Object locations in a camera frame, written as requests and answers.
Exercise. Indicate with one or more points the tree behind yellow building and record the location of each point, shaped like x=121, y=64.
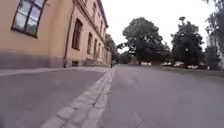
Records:
x=110, y=43

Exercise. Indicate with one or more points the large round tree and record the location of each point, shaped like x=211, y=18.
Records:
x=143, y=36

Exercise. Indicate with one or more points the paving stone strip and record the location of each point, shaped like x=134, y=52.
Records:
x=83, y=106

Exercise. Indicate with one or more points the grey asphalt road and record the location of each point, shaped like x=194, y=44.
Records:
x=160, y=96

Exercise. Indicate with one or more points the long yellow building with windows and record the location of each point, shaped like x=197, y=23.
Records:
x=56, y=30

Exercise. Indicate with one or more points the dark tall tree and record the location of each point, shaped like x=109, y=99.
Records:
x=186, y=43

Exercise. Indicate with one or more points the grey asphalt pavement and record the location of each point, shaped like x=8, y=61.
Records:
x=40, y=93

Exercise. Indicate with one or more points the row of parked cars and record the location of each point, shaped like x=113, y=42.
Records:
x=191, y=66

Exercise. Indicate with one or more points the street lamp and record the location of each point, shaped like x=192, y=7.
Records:
x=182, y=18

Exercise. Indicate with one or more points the tree with overhanging branches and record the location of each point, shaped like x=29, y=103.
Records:
x=218, y=23

